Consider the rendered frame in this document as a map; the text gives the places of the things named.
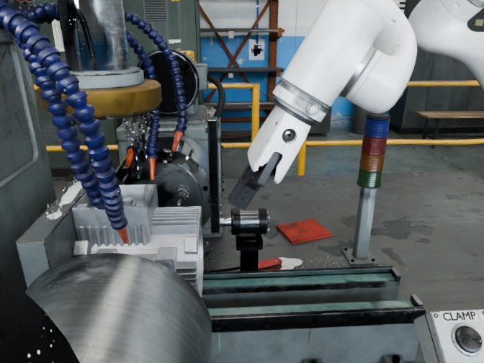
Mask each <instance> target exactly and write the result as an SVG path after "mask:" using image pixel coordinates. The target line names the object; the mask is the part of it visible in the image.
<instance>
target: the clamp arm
mask: <svg viewBox="0 0 484 363"><path fill-rule="evenodd" d="M205 133H207V135H208V156H209V177H210V195H208V196H207V203H210V218H211V233H219V232H220V227H224V222H220V220H224V219H223V218H220V195H219V166H218V118H217V117H208V118H207V125H205ZM220 224H221V225H222V226H220Z"/></svg>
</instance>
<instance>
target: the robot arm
mask: <svg viewBox="0 0 484 363"><path fill-rule="evenodd" d="M397 2H398V0H327V1H326V3H325V4H324V6H323V8H322V9H321V11H320V13H319V15H318V16H317V18H316V19H315V21H314V23H313V25H312V27H311V28H310V30H309V31H308V33H307V35H306V36H305V38H304V40H303V42H302V43H301V45H300V47H299V48H298V50H297V52H296V54H295V55H294V57H293V59H292V60H291V62H290V64H289V65H288V67H287V69H286V71H285V72H284V74H283V75H282V78H281V79H280V80H279V82H278V84H277V85H276V87H275V89H274V91H273V92H272V93H273V94H274V95H276V96H277V99H275V98H272V100H271V101H272V102H273V103H274V104H276V106H275V107H274V109H273V110H272V111H271V112H270V114H269V116H268V117H267V119H266V120H265V122H264V124H263V125H262V126H261V128H260V130H259V131H258V133H257V135H256V137H255V138H254V140H253V142H252V144H251V145H250V147H249V149H248V160H249V163H248V165H247V167H246V169H245V170H244V172H243V174H242V176H241V178H242V179H243V180H242V179H239V180H238V182H237V184H236V185H235V187H234V188H233V191H232V192H231V193H230V195H229V197H228V201H229V203H230V204H232V205H234V206H236V207H239V208H241V209H242V210H246V208H247V207H248V205H249V204H250V202H251V201H252V199H253V198H254V196H255V194H256V193H257V192H258V190H259V189H260V187H264V185H265V184H266V181H267V179H268V178H269V175H270V174H271V177H272V180H273V182H274V183H275V184H278V183H280V182H281V181H282V179H283V178H284V176H285V174H286V173H287V171H288V169H289V167H290V166H291V164H292V162H293V161H294V159H295V157H296V155H297V154H298V152H299V150H300V149H301V147H302V145H303V143H304V141H305V139H306V137H307V135H308V133H309V130H310V128H311V126H312V127H315V125H316V124H315V123H314V122H313V120H317V121H319V122H321V121H322V120H323V118H324V117H325V115H326V113H327V112H328V111H329V109H330V107H331V106H332V104H333V103H334V101H335V100H336V98H337V97H343V98H345V99H347V100H349V101H350V102H352V103H353V104H355V105H356V106H358V107H360V108H362V109H364V110H366V111H368V112H371V113H376V114H380V113H383V112H386V111H388V110H389V109H391V108H392V107H394V106H395V104H396V102H397V101H398V100H399V98H400V97H401V96H402V95H403V92H404V90H405V89H406V87H407V84H408V81H409V79H410V77H411V74H412V72H413V68H414V66H415V62H416V55H417V48H419V49H420V50H422V51H424V52H427V53H432V54H437V55H443V56H446V57H448V58H453V59H455V60H456V61H459V62H460V63H462V64H463V65H464V66H466V67H467V68H468V69H469V71H470V72H471V73H472V75H473V76H474V77H475V79H476V80H477V82H478V83H479V84H480V86H481V87H482V89H483V91H484V32H474V31H472V30H470V29H469V28H468V27H467V22H468V20H469V19H471V18H472V17H473V16H475V15H476V14H477V13H478V12H479V11H480V10H481V9H483V8H484V0H421V1H420V2H419V3H418V4H417V5H416V7H415V8H414V9H413V11H412V12H411V15H410V17H409V18H408V20H407V18H406V16H405V15H404V13H402V11H401V10H400V9H399V7H398V6H397V5H396V4H397ZM326 105H327V106H326Z"/></svg>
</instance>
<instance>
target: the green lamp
mask: <svg viewBox="0 0 484 363"><path fill-rule="evenodd" d="M381 178H382V171H378V172H371V171H364V170H362V169H360V168H359V174H358V180H357V182H358V184H360V185H362V186H365V187H378V186H380V184H381Z"/></svg>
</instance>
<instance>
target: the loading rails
mask: <svg viewBox="0 0 484 363"><path fill-rule="evenodd" d="M400 280H401V275H400V273H399V272H398V270H397V269H396V268H395V267H394V266H357V267H338V268H318V269H280V270H261V271H242V272H204V273H203V289H202V299H203V301H204V303H205V305H206V307H207V309H208V312H209V314H210V319H211V324H212V363H376V362H382V363H406V362H405V361H414V360H415V358H416V352H417V348H418V343H419V339H418V334H417V331H416V327H415V323H414V321H413V320H414V319H415V318H417V317H419V316H421V315H424V313H425V312H426V309H425V307H424V306H423V305H424V304H423V303H422V302H421V301H420V300H419V298H418V297H417V295H411V300H397V298H398V291H399V286H400Z"/></svg>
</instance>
